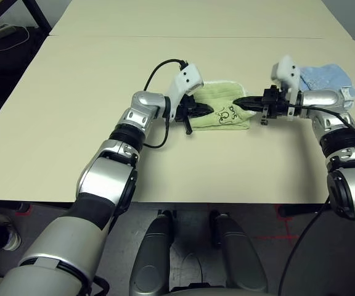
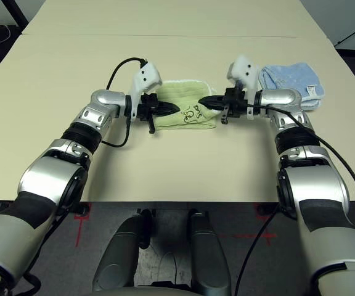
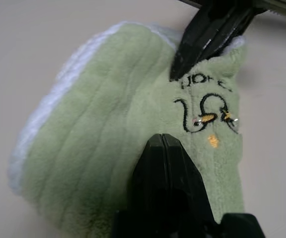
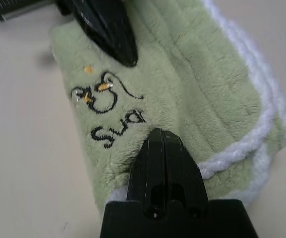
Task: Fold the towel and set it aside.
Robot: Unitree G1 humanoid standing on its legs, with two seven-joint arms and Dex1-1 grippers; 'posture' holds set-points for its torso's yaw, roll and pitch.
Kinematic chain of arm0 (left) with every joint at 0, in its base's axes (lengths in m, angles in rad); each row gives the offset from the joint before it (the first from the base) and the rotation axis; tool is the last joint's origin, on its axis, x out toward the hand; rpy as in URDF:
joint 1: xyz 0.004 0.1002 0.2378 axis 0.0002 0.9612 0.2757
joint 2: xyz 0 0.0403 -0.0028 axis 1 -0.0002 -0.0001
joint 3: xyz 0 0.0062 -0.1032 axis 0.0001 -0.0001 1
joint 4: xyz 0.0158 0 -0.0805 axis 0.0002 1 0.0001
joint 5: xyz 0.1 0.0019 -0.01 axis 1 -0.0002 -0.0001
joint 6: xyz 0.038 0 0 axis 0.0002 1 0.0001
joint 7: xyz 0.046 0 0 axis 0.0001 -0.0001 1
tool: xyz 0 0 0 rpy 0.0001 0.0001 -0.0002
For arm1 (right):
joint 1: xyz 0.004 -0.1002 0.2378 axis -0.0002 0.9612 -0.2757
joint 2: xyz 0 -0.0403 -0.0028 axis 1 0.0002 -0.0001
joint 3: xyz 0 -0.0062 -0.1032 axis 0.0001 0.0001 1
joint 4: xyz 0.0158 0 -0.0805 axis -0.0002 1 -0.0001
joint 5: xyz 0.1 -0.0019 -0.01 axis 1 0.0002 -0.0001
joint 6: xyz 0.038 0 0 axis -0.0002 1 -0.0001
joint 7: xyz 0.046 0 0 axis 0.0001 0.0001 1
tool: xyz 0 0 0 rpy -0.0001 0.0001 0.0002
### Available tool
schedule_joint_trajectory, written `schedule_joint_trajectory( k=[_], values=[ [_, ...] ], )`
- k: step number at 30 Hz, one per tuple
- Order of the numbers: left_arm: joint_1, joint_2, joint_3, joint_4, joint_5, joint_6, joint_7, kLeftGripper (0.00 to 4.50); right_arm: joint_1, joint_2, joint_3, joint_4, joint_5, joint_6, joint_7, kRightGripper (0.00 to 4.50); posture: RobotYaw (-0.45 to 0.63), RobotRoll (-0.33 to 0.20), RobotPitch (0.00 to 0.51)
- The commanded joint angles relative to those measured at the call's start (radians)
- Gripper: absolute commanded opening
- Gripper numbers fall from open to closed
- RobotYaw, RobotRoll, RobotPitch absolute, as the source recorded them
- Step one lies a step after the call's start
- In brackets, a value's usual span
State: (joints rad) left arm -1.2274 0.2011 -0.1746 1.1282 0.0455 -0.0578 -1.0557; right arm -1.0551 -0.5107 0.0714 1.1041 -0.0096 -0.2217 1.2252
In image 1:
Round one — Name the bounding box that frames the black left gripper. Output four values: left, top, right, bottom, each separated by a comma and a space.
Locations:
174, 95, 215, 136

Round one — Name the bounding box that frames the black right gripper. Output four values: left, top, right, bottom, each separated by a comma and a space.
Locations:
232, 86, 292, 126

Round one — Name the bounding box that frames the green towel with white trim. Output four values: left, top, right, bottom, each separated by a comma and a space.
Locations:
192, 80, 253, 133

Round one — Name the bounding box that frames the folded light blue towel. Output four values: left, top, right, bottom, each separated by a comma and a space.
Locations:
299, 64, 355, 108

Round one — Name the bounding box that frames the red floor tape cross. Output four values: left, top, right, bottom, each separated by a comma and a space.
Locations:
254, 205, 301, 247

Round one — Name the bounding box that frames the grey right robot leg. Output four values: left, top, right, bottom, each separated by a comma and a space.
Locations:
210, 211, 268, 293

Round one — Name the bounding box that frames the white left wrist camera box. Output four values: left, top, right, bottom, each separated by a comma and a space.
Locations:
165, 63, 205, 123

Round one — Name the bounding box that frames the black left wrist camera cable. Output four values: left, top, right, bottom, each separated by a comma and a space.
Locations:
142, 59, 191, 149

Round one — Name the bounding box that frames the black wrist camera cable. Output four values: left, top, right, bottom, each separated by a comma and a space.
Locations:
288, 104, 355, 149
142, 59, 191, 149

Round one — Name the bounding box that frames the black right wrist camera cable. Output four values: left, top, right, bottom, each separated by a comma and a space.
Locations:
288, 104, 355, 149

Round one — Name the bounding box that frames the black right shoulder cable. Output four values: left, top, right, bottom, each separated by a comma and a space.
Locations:
277, 200, 332, 296

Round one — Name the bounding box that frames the side table with black frame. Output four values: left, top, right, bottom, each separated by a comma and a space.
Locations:
0, 0, 52, 37

